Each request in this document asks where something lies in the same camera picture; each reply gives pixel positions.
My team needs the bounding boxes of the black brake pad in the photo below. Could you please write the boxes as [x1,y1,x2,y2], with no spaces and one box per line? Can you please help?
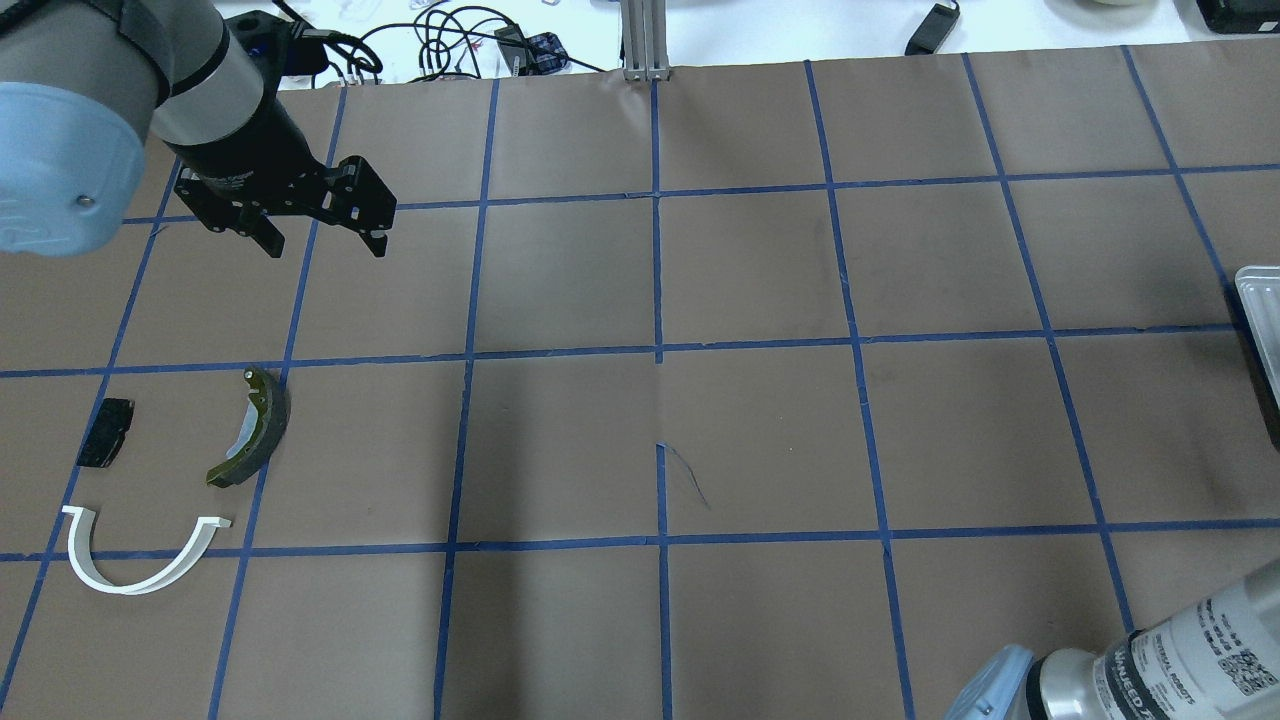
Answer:
[76,397,134,469]

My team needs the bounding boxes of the black box with label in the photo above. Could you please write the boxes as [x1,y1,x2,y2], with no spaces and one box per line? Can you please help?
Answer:
[1196,0,1279,35]

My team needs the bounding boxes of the white curved plastic part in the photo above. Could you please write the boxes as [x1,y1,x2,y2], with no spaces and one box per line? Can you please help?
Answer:
[60,505,233,597]

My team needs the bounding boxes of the tangled black cables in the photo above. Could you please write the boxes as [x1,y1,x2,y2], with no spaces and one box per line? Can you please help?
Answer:
[340,5,571,83]

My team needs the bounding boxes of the aluminium frame post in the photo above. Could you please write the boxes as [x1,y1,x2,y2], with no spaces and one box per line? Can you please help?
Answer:
[618,0,671,82]

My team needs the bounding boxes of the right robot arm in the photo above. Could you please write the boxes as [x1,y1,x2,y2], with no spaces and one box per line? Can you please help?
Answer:
[945,561,1279,719]

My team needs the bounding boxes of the green brake shoe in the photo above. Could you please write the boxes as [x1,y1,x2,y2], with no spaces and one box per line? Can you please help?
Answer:
[205,365,291,488]

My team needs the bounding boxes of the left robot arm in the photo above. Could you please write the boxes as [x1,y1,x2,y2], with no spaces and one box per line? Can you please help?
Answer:
[1,1,397,258]

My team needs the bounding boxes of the black power adapter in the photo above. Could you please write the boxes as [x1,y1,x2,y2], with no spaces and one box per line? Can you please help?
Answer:
[904,1,961,56]

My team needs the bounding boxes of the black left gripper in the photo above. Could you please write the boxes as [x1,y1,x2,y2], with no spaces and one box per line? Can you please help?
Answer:
[168,100,398,259]

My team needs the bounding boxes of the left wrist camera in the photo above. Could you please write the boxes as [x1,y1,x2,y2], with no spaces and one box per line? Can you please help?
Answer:
[224,10,330,90]

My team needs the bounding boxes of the ribbed metal tray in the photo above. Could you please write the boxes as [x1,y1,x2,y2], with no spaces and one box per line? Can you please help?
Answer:
[1234,265,1279,415]

